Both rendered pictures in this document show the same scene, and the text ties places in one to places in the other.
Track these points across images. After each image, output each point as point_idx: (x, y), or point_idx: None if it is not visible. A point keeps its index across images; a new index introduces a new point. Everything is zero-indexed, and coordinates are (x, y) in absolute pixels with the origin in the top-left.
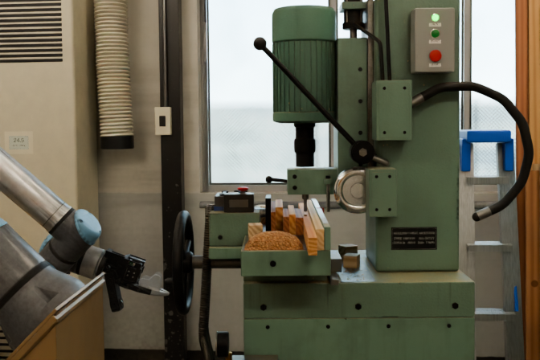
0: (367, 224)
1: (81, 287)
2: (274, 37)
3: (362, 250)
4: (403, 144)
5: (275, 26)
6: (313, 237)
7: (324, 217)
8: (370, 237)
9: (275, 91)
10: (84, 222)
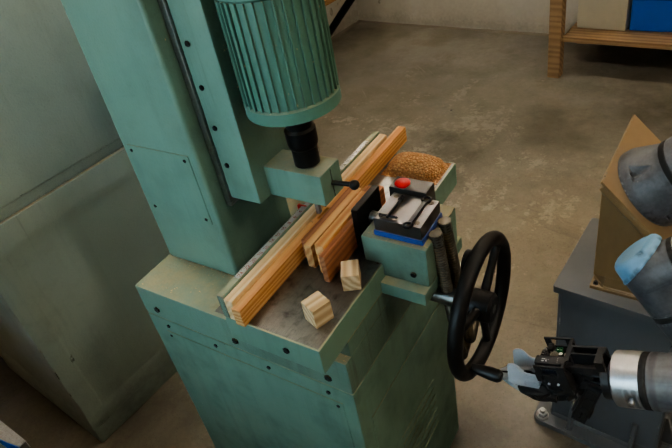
0: (241, 228)
1: (621, 156)
2: None
3: (207, 309)
4: None
5: None
6: (400, 127)
7: (343, 163)
8: (262, 219)
9: (330, 57)
10: (641, 239)
